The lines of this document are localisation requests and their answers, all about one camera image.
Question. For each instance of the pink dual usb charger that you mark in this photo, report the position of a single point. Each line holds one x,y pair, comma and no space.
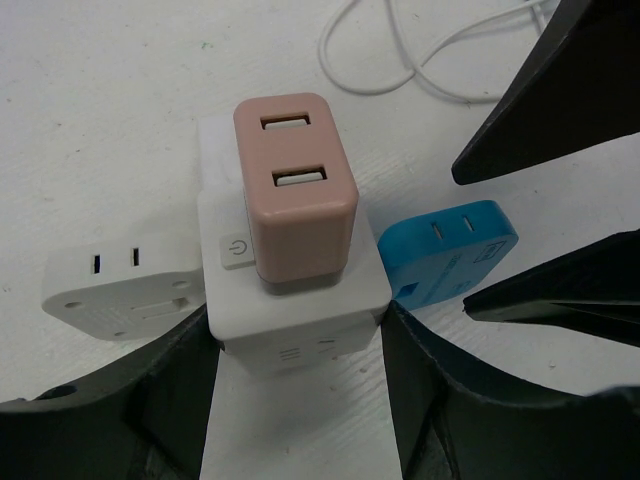
300,192

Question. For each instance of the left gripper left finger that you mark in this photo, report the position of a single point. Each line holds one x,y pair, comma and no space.
143,416

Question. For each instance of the white cube power socket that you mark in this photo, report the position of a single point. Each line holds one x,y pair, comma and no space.
267,332

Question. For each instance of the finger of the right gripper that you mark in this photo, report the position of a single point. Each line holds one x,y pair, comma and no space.
592,290
579,87

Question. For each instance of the white square plug adapter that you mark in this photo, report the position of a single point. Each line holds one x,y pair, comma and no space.
128,289

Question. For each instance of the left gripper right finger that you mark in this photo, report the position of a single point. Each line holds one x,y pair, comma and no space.
458,417

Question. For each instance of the blue square plug adapter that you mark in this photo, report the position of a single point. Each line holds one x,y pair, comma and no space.
437,256

